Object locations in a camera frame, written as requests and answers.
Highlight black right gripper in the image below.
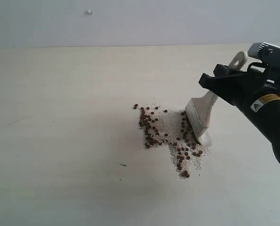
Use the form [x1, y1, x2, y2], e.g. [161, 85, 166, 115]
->
[199, 62, 280, 113]

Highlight white paint brush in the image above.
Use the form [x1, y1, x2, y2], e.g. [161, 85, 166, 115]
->
[185, 51, 248, 147]

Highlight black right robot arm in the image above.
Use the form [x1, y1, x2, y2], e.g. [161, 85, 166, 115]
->
[199, 62, 280, 164]

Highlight scattered rice and brown pellets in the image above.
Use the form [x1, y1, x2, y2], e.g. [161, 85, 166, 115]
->
[132, 103, 209, 179]

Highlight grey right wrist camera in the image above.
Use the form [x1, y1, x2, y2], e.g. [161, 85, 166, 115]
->
[247, 42, 280, 68]

